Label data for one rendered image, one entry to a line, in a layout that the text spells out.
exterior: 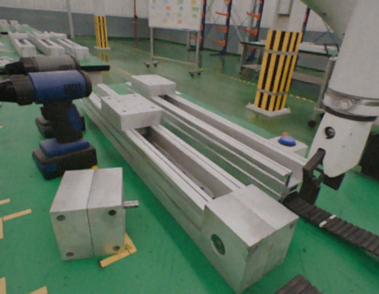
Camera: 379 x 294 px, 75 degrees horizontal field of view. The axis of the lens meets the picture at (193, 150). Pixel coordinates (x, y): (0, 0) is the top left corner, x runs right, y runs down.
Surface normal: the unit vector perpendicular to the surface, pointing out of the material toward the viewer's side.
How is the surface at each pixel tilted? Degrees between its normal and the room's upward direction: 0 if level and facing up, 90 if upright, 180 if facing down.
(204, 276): 0
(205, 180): 90
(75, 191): 0
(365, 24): 90
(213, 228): 90
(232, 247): 90
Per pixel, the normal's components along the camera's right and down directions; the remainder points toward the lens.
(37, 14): 0.58, 0.41
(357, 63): -0.77, 0.25
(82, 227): 0.24, 0.46
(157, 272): 0.07, -0.88
